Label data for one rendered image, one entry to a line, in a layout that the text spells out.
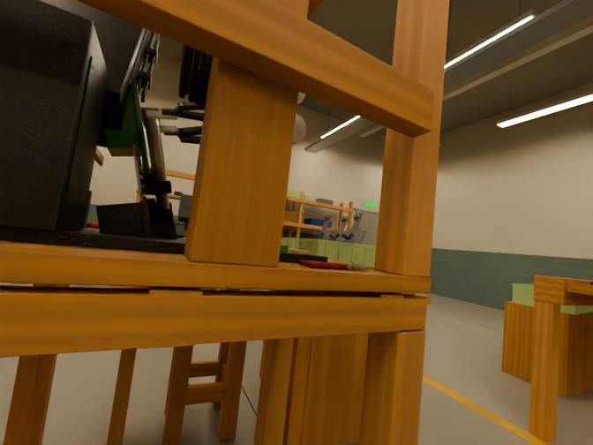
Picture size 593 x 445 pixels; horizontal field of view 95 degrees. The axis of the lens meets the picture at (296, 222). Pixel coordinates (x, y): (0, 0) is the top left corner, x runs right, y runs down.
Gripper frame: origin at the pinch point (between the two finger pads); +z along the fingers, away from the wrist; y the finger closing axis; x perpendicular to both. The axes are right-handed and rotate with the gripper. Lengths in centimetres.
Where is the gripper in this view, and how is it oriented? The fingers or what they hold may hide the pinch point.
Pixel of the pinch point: (161, 122)
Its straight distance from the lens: 81.8
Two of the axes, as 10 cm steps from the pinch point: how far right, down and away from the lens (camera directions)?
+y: 2.5, -7.1, -6.6
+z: -8.8, 1.2, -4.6
